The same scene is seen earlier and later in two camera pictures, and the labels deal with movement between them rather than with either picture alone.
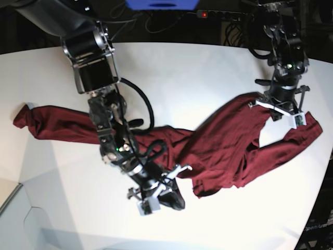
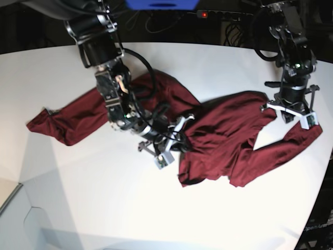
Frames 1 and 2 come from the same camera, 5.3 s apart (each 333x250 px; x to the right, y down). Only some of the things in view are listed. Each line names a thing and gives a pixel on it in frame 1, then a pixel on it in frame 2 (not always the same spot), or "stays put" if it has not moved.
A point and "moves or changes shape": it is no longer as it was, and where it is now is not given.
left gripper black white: (149, 192) -> (163, 136)
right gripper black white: (286, 100) -> (295, 97)
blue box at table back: (162, 5) stays put
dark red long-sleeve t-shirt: (222, 151) moves or changes shape
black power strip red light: (223, 15) stays put
